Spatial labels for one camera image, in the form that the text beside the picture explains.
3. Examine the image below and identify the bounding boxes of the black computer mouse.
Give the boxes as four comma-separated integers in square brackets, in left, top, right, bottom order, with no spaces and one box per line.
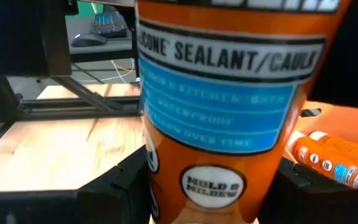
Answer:
[71,32,108,48]

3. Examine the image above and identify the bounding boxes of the black metal table frame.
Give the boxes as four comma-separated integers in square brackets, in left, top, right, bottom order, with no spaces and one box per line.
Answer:
[0,76,142,122]

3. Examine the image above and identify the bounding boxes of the black computer keyboard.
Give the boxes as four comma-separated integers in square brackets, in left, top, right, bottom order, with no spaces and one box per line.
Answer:
[90,11,129,39]

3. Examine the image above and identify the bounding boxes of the dark grey desk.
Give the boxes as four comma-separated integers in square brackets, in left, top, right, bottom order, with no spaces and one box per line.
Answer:
[65,15,136,63]

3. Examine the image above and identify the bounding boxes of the orange silicone sealant tube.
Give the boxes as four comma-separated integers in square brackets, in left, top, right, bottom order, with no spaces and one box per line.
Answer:
[286,130,358,190]
[308,130,358,164]
[134,0,352,224]

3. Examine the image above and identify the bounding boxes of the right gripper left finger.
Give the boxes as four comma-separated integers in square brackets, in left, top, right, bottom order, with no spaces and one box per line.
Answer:
[79,146,152,224]

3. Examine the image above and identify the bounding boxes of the orange plastic basket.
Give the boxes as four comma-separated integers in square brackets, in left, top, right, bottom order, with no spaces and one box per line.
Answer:
[283,99,358,187]

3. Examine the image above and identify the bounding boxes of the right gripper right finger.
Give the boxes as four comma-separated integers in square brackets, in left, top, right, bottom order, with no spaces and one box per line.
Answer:
[258,158,358,224]

